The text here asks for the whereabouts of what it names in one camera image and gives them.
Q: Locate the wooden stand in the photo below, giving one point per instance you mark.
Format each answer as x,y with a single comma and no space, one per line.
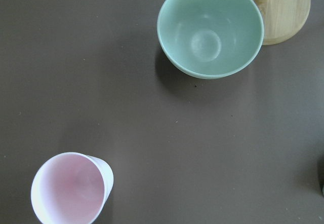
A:
282,18

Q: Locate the green bowl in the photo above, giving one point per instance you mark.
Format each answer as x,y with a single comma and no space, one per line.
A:
210,39

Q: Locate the pink cup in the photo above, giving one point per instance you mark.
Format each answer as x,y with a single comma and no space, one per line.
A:
71,188

